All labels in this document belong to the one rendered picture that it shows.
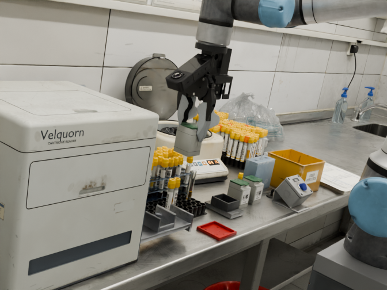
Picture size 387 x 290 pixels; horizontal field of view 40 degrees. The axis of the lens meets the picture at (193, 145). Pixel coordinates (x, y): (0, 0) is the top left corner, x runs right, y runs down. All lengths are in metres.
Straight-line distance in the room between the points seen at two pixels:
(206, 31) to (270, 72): 1.36
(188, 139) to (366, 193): 0.40
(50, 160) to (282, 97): 1.91
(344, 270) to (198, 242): 0.31
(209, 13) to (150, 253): 0.51
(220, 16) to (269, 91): 1.40
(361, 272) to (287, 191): 0.42
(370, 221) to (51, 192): 0.57
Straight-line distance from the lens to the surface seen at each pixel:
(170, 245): 1.14
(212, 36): 1.13
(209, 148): 1.58
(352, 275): 1.15
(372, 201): 1.01
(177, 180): 1.20
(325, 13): 1.18
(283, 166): 1.62
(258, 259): 1.44
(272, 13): 1.07
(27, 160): 0.80
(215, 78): 1.14
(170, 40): 1.89
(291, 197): 1.49
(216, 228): 1.27
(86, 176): 0.88
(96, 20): 1.65
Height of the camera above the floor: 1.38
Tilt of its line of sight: 15 degrees down
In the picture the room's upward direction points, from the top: 10 degrees clockwise
